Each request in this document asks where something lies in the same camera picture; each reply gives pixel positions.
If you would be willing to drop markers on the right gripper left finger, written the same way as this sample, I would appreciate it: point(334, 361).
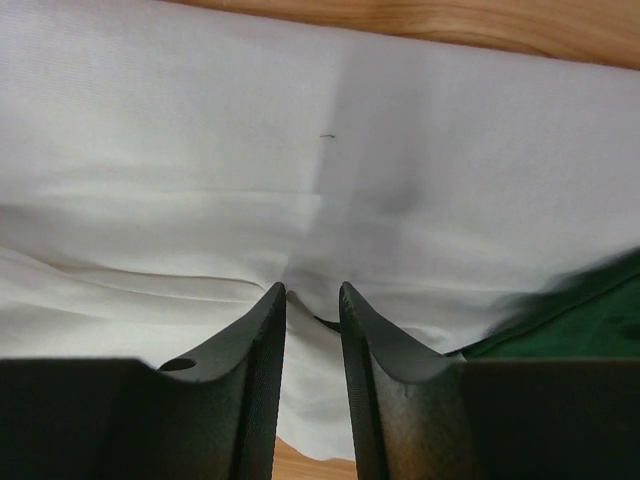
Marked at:
point(210, 413)

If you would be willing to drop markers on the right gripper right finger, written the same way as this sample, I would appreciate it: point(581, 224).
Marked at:
point(416, 414)

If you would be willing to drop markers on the white and green t-shirt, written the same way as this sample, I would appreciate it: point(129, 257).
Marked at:
point(162, 166)

